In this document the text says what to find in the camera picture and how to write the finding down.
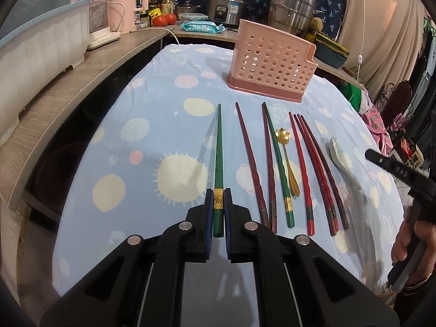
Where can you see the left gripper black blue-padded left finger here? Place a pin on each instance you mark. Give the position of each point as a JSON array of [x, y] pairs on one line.
[[140, 283]]

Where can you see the yellow oil bottle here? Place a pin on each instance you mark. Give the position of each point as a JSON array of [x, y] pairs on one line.
[[167, 7]]

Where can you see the beige hanging cloth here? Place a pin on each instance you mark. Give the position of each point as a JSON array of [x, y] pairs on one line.
[[384, 38]]

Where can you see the white small appliance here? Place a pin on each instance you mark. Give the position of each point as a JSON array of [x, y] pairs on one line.
[[100, 32]]

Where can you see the green chopstick beside spoon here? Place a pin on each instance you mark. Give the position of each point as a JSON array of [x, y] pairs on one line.
[[288, 207]]

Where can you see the blue dotted tablecloth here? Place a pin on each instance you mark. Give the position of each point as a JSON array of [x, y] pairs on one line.
[[152, 158]]

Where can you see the glass food container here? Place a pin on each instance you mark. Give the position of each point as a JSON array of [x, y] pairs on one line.
[[192, 17]]

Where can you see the red tomato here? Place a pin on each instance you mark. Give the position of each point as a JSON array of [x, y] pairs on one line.
[[159, 21], [171, 18]]

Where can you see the pink kettle appliance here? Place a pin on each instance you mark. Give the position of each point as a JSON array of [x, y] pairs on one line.
[[124, 15]]

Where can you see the green chopstick gold band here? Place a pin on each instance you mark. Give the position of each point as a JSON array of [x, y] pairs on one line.
[[218, 180]]

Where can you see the dark teal bowl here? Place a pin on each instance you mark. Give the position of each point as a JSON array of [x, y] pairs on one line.
[[330, 52]]

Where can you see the dark red chopstick far left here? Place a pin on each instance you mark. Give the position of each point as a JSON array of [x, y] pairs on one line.
[[253, 171]]

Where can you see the red tomato left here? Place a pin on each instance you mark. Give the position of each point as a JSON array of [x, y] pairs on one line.
[[159, 21]]

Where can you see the blue wet wipes pack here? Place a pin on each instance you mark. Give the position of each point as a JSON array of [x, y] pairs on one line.
[[203, 27]]

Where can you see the dark maroon chopstick rightmost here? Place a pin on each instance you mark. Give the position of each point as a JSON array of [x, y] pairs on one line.
[[332, 184]]

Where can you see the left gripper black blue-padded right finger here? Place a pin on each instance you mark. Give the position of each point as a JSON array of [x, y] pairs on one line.
[[297, 282]]

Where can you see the stainless steel stacked pots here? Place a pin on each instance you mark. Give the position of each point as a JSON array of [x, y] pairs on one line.
[[292, 16]]

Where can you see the dark red chopstick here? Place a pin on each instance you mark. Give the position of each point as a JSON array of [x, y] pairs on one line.
[[253, 171], [321, 178], [270, 172]]

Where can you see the silver rice cooker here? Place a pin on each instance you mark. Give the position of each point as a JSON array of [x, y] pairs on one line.
[[226, 12]]

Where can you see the pink perforated utensil holder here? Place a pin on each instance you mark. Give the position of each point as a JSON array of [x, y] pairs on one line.
[[271, 63]]

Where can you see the person's right hand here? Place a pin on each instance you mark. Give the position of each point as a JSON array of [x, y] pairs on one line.
[[426, 232]]

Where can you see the white dish rack bin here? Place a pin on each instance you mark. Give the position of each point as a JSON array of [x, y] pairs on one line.
[[37, 52]]

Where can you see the white ceramic spoon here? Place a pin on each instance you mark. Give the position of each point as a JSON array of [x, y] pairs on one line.
[[338, 159]]

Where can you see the bright red chopstick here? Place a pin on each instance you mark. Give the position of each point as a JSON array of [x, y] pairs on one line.
[[305, 181]]

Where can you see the red tomato right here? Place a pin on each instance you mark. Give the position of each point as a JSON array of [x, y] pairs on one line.
[[171, 18]]

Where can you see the gold flower spoon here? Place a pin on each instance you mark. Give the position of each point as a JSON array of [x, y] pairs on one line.
[[283, 138]]

